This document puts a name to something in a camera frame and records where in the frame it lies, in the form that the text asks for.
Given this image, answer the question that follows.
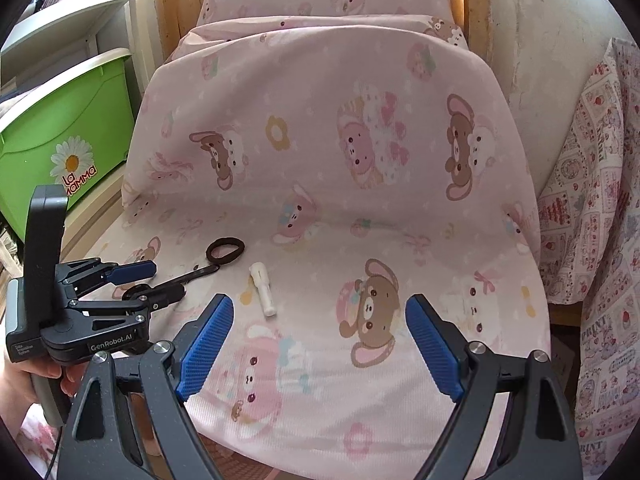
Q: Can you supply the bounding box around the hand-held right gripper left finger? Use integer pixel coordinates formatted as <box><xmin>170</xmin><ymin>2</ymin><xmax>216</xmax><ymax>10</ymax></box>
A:
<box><xmin>56</xmin><ymin>293</ymin><xmax>236</xmax><ymax>480</ymax></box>

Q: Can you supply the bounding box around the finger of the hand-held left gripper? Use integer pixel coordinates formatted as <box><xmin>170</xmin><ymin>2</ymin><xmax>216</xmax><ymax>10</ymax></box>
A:
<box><xmin>55</xmin><ymin>258</ymin><xmax>158</xmax><ymax>302</ymax></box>
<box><xmin>67</xmin><ymin>282</ymin><xmax>187</xmax><ymax>322</ymax></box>

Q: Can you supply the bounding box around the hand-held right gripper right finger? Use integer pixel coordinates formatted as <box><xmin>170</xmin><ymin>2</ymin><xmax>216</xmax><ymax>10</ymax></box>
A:
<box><xmin>405</xmin><ymin>294</ymin><xmax>584</xmax><ymax>480</ymax></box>

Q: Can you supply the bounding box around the black plastic spoon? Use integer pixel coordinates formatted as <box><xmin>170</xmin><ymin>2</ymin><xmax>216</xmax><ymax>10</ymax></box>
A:
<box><xmin>122</xmin><ymin>264</ymin><xmax>220</xmax><ymax>302</ymax></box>

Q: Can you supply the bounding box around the person's left hand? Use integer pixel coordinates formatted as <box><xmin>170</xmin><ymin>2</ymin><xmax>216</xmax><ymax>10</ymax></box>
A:
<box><xmin>0</xmin><ymin>359</ymin><xmax>90</xmax><ymax>412</ymax></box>

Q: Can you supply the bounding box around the wooden slatted crate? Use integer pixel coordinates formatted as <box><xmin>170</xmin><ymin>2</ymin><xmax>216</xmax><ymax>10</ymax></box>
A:
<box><xmin>0</xmin><ymin>224</ymin><xmax>25</xmax><ymax>282</ymax></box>

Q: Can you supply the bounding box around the small white plastic tube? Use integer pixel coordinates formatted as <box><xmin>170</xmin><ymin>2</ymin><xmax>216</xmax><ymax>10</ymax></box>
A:
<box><xmin>249</xmin><ymin>261</ymin><xmax>278</xmax><ymax>318</ymax></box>

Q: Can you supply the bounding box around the green storage box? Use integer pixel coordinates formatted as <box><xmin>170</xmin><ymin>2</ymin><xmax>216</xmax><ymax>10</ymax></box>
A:
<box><xmin>0</xmin><ymin>47</ymin><xmax>135</xmax><ymax>242</ymax></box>

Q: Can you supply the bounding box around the pink bear print sheet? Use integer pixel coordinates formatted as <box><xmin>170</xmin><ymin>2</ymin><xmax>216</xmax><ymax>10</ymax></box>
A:
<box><xmin>120</xmin><ymin>14</ymin><xmax>552</xmax><ymax>467</ymax></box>

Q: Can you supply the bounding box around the white shelf unit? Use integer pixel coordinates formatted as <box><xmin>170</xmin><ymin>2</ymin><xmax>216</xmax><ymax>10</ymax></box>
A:
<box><xmin>0</xmin><ymin>0</ymin><xmax>153</xmax><ymax>111</ymax></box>

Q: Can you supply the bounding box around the brown hair tie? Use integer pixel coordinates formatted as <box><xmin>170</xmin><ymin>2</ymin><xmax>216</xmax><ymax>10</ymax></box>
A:
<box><xmin>205</xmin><ymin>238</ymin><xmax>246</xmax><ymax>264</ymax></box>

